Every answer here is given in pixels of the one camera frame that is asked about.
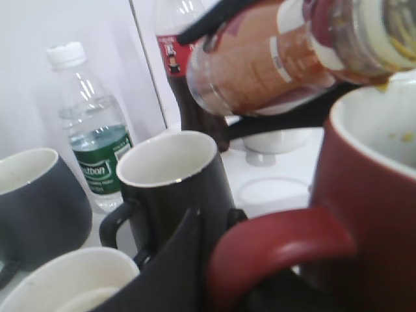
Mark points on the white small cup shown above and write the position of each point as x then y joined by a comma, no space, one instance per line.
277,142

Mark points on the red ceramic mug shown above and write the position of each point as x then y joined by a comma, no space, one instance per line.
356,238

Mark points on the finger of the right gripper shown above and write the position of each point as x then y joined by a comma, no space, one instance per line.
215,18

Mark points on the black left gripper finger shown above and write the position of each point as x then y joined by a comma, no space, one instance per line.
172,281

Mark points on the dark grey ceramic mug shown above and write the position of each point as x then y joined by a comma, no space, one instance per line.
45,212

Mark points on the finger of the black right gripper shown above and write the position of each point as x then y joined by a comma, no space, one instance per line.
309,114

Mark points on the clear water bottle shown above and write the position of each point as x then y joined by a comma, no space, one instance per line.
93,121

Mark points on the black ceramic mug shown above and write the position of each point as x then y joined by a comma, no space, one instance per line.
160,179

